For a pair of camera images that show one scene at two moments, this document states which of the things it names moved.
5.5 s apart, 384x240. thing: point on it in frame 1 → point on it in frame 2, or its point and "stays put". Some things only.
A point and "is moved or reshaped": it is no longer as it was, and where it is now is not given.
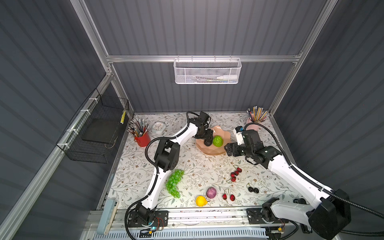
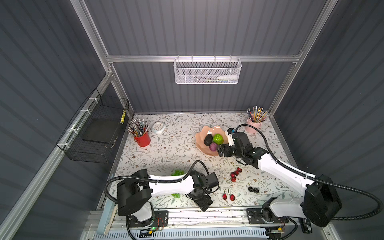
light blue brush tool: [107, 216] stays put
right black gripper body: [239, 149] → [230, 150]
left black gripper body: [204, 134] → [203, 200]
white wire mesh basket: [207, 71] stays put
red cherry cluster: [233, 174] stays put
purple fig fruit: [211, 192] is moved or reshaped
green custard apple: [217, 141] stays put
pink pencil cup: [253, 126] stays put
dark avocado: [208, 142] stays put
